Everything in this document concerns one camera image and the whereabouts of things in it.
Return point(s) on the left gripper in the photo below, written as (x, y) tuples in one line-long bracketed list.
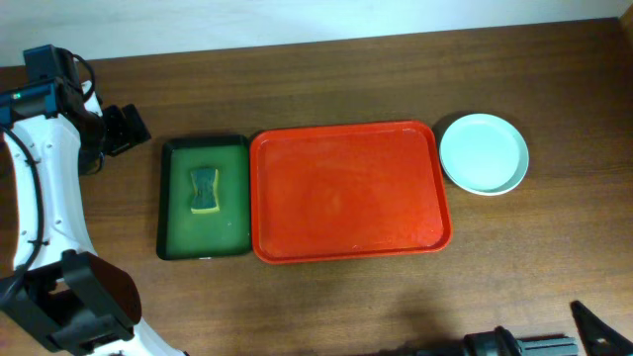
[(125, 129)]

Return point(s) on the white round plate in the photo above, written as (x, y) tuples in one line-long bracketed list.
[(485, 182)]

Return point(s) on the green yellow sponge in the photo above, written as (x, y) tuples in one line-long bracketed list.
[(205, 185)]

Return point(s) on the mint green round plate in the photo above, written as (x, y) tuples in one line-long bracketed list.
[(483, 141)]

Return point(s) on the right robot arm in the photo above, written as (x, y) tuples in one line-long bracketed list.
[(499, 342)]

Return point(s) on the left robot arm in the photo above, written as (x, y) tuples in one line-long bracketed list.
[(61, 292)]

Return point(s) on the dark green plastic tray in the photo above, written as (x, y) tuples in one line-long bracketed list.
[(227, 232)]

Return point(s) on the red plastic tray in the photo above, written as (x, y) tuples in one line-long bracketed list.
[(347, 191)]

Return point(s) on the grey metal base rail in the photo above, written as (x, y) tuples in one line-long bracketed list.
[(565, 346)]

